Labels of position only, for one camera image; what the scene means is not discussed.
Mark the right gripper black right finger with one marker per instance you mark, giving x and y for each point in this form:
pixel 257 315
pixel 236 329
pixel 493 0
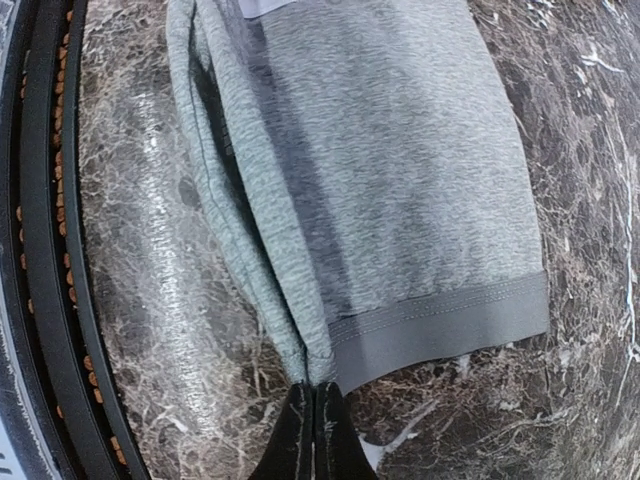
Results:
pixel 338 451

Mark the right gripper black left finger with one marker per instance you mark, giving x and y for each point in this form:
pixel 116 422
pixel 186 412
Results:
pixel 288 454

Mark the grey underwear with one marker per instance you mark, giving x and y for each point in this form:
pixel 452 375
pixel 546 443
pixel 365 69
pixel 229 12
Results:
pixel 360 166

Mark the black front rail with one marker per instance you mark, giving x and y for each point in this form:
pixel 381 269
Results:
pixel 44 266

